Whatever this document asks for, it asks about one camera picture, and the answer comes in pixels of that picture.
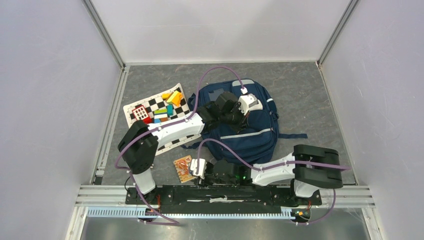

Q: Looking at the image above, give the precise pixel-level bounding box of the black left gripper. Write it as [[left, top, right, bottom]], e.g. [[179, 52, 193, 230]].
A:
[[219, 103, 250, 134]]

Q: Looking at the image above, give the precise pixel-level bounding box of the orange spiral notebook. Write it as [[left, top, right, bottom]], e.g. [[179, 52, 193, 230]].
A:
[[173, 155, 196, 184]]

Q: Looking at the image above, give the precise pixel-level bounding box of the navy blue student backpack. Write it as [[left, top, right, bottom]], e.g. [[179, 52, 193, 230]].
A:
[[201, 78, 308, 165]]

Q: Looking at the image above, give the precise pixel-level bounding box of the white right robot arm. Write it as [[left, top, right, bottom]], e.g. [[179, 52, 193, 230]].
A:
[[190, 144, 348, 204]]

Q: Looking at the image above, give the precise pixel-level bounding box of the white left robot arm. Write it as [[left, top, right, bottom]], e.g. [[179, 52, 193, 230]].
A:
[[117, 91, 257, 204]]

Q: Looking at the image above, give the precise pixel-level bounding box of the orange yellow wedge block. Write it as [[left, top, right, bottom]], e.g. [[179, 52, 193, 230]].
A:
[[166, 90, 184, 107]]

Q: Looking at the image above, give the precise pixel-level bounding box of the black white chessboard mat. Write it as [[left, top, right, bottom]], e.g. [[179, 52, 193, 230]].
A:
[[123, 82, 203, 157]]

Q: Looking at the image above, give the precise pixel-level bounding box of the teal toy block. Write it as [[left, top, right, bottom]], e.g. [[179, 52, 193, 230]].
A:
[[166, 104, 174, 117]]

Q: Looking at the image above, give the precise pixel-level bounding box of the yellow toy block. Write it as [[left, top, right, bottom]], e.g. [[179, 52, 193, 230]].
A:
[[161, 93, 172, 101]]

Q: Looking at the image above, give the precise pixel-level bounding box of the red window toy block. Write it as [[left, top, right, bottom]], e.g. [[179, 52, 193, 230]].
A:
[[132, 105, 152, 124]]

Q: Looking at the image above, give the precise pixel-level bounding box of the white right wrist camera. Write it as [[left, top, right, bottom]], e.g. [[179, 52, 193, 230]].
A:
[[189, 158, 207, 180]]

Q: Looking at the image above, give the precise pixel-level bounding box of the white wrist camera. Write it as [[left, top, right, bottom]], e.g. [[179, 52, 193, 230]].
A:
[[189, 158, 207, 180], [238, 87, 263, 116]]

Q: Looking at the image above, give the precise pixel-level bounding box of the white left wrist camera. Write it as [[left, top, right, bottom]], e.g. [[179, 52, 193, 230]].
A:
[[238, 87, 263, 116]]

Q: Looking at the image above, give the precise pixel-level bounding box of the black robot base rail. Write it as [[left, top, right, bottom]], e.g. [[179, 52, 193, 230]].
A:
[[125, 185, 322, 215]]

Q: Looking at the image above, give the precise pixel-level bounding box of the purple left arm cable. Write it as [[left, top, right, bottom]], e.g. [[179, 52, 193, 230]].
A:
[[114, 65, 248, 227]]

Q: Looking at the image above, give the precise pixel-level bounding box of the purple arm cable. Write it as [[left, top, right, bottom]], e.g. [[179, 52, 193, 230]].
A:
[[114, 65, 248, 227], [197, 138, 352, 227]]

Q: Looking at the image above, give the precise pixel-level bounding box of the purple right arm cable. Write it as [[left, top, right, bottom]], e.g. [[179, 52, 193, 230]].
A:
[[197, 138, 352, 227]]

